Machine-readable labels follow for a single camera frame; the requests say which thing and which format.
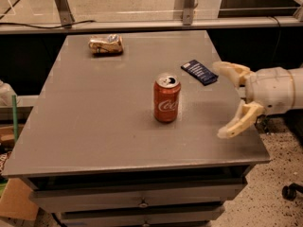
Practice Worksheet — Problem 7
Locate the green pole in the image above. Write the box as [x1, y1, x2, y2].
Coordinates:
[11, 95, 19, 143]

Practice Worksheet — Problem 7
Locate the metal window bracket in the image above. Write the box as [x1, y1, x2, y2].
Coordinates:
[54, 0, 75, 28]
[182, 0, 195, 26]

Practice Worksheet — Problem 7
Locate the grey cabinet lower drawer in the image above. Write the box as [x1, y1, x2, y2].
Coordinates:
[62, 204, 224, 227]

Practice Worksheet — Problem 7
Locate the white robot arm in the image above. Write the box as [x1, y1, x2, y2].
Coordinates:
[213, 61, 303, 139]

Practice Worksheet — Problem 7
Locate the grey cabinet drawer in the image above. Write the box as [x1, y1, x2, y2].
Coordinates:
[62, 204, 224, 227]
[29, 178, 247, 213]

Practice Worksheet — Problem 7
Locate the black chair caster wheel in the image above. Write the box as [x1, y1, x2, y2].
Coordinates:
[282, 183, 303, 201]

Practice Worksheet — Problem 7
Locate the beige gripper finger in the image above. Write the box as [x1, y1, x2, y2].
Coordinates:
[212, 61, 254, 88]
[217, 100, 265, 139]

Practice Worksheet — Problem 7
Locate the right metal window bracket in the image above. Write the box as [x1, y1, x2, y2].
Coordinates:
[182, 0, 195, 26]

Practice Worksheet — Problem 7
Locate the red coke can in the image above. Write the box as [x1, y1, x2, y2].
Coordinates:
[153, 73, 181, 123]

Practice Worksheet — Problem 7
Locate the white plastic jug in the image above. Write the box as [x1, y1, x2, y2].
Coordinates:
[0, 79, 19, 106]

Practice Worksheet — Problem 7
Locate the dark blue snack packet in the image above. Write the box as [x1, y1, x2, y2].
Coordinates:
[181, 60, 218, 86]

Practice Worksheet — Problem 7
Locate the black cable on ledge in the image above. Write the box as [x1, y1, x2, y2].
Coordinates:
[0, 19, 98, 29]

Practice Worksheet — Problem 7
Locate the brown cardboard box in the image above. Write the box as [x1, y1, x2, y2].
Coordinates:
[0, 179, 39, 221]

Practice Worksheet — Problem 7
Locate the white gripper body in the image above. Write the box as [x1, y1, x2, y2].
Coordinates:
[245, 67, 295, 115]

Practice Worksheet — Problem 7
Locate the crumpled golden snack bag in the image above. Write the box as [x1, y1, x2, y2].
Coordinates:
[88, 34, 123, 54]

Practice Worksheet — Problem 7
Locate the grey cabinet top drawer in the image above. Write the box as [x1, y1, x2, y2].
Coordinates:
[29, 178, 247, 213]

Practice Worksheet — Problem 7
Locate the left metal window bracket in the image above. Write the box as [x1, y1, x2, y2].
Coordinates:
[54, 0, 75, 28]

